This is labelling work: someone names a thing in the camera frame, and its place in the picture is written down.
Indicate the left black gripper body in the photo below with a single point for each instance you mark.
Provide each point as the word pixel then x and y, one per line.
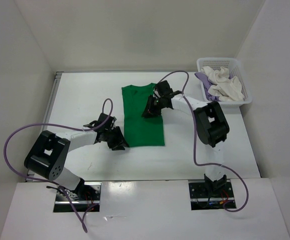
pixel 108 135

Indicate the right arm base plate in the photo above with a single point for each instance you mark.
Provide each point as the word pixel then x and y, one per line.
pixel 200 199

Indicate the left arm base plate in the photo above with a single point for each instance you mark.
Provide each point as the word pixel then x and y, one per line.
pixel 88 201

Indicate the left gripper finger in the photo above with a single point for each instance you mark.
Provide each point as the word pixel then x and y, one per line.
pixel 119 138
pixel 118 148

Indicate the cream white t shirt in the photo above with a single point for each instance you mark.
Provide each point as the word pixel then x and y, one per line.
pixel 225 80

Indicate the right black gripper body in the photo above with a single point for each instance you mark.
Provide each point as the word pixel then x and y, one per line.
pixel 160 101

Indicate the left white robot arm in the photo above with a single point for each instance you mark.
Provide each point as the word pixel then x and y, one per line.
pixel 48 155

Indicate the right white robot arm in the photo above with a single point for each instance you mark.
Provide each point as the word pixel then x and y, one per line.
pixel 210 127

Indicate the green t shirt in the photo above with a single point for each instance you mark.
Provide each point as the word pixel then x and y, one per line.
pixel 140 131

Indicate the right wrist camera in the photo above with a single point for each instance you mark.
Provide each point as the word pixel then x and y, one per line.
pixel 162 88

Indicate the lavender t shirt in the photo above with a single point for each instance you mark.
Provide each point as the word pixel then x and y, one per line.
pixel 205 82

